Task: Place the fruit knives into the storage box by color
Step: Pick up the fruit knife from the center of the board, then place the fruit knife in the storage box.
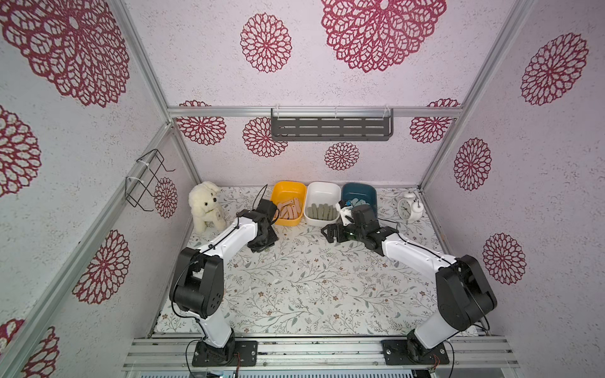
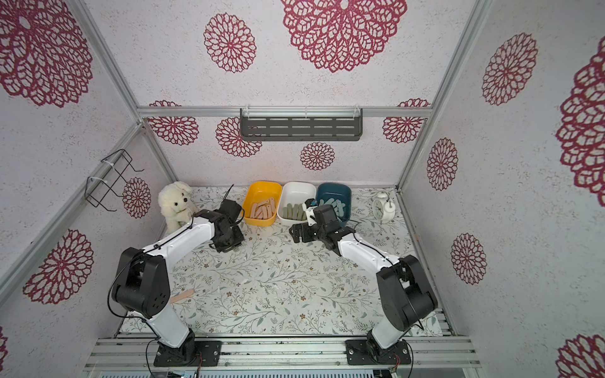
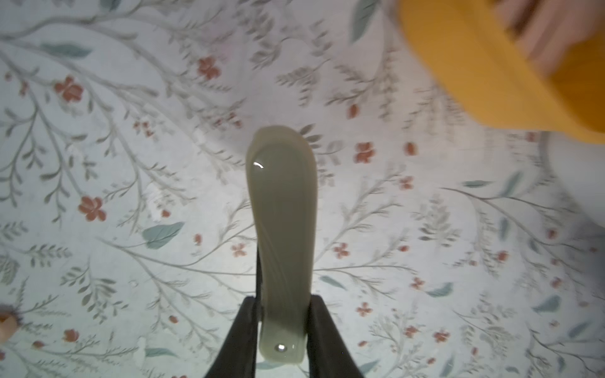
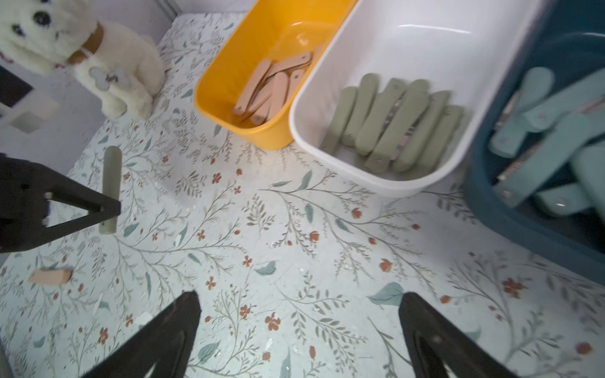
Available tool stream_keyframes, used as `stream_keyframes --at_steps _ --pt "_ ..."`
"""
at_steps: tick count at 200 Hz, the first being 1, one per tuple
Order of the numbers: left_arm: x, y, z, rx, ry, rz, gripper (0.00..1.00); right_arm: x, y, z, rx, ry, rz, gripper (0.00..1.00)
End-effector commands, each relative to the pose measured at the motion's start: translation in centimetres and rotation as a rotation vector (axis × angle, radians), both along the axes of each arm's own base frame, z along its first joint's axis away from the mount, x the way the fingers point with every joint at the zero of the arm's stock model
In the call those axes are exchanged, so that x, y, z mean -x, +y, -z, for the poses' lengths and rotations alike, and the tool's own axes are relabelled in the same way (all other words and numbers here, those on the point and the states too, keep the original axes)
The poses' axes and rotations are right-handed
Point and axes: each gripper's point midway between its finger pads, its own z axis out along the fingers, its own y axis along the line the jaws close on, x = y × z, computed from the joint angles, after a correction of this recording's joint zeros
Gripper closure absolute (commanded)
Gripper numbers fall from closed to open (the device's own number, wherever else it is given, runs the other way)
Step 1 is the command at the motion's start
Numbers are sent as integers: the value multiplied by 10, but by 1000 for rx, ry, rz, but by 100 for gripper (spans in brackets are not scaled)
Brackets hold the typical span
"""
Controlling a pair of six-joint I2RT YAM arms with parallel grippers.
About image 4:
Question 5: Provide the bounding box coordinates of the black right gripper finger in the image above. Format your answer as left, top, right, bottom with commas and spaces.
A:
1, 155, 121, 253

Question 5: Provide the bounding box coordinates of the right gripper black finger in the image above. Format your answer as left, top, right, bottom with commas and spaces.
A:
85, 291, 201, 377
399, 292, 515, 378

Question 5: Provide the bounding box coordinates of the olive green fruit knife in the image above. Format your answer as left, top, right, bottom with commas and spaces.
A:
403, 106, 464, 180
342, 73, 379, 146
320, 87, 358, 155
354, 78, 407, 156
99, 146, 122, 235
392, 91, 452, 173
364, 80, 429, 173

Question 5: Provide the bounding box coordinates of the mint green fruit knife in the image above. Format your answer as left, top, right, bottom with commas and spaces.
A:
521, 69, 604, 132
488, 67, 555, 158
571, 142, 604, 223
533, 183, 594, 217
494, 109, 604, 208

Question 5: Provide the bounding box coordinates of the yellow storage box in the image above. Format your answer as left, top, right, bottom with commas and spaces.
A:
194, 1, 356, 151

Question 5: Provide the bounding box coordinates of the white storage box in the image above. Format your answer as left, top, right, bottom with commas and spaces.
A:
289, 1, 547, 198

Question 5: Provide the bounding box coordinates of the dark teal storage box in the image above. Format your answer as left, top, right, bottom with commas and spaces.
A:
463, 1, 604, 284

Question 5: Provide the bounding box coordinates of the white plush dog toy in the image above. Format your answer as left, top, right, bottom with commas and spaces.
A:
1, 1, 165, 120

